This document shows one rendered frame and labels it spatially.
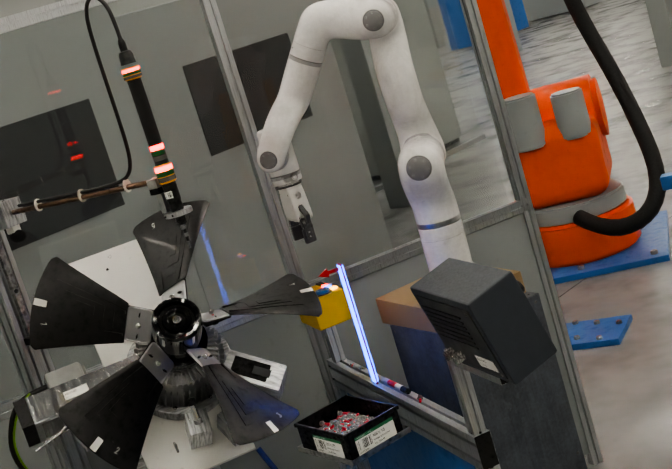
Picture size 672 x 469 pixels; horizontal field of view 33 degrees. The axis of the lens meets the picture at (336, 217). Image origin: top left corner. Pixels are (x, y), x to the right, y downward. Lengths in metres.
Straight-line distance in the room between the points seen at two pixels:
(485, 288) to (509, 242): 1.78
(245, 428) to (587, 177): 4.09
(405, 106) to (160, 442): 1.05
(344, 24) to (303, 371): 1.24
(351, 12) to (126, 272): 0.92
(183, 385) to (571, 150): 3.94
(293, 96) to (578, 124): 3.51
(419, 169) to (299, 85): 0.39
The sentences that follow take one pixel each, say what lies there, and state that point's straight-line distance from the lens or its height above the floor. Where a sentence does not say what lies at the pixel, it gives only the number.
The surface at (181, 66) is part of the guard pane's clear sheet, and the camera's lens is 3.47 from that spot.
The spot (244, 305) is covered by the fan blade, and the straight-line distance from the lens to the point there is 2.78.
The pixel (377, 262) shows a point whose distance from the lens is 3.67.
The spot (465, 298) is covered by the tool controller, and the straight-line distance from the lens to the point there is 2.11.
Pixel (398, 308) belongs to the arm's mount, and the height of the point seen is 0.98.
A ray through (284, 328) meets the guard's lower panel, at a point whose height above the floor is 0.89.
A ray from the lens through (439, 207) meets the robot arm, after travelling 2.97.
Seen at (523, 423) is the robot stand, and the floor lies 0.62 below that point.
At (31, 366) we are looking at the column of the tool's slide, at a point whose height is 1.11.
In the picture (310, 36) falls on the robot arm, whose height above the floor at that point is 1.75.
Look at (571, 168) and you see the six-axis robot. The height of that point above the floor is 0.57.
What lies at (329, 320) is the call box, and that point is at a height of 1.00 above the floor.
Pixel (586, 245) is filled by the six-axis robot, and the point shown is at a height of 0.14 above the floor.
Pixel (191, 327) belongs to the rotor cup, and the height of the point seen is 1.19.
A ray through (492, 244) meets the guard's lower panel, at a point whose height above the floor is 0.89.
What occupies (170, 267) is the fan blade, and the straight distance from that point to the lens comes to 2.84.
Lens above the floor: 1.82
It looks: 10 degrees down
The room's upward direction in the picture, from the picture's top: 17 degrees counter-clockwise
